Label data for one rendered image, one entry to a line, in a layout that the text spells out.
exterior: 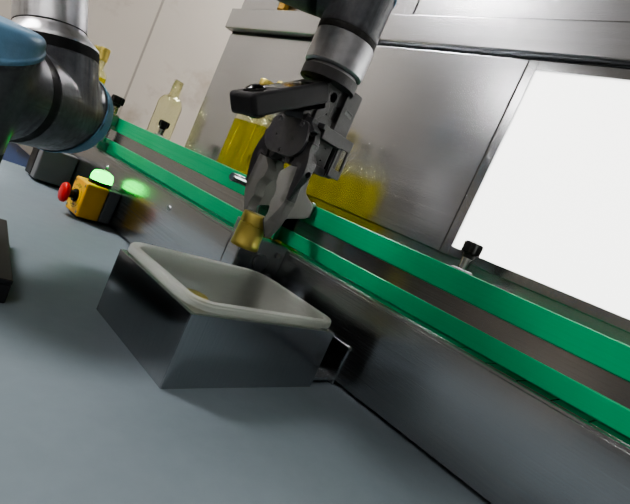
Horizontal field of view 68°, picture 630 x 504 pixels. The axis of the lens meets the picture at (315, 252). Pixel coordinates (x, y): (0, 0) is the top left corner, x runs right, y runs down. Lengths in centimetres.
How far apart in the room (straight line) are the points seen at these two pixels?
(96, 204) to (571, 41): 89
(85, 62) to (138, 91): 300
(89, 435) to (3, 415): 6
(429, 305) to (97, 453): 41
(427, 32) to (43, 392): 87
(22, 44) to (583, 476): 68
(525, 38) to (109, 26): 307
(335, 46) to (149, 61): 317
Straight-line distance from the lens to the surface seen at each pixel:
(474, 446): 58
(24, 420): 39
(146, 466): 38
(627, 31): 87
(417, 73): 97
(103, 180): 103
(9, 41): 57
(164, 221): 87
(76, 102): 67
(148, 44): 372
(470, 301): 60
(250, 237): 56
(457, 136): 87
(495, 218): 79
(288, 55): 130
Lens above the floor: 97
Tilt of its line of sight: 5 degrees down
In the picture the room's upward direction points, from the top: 24 degrees clockwise
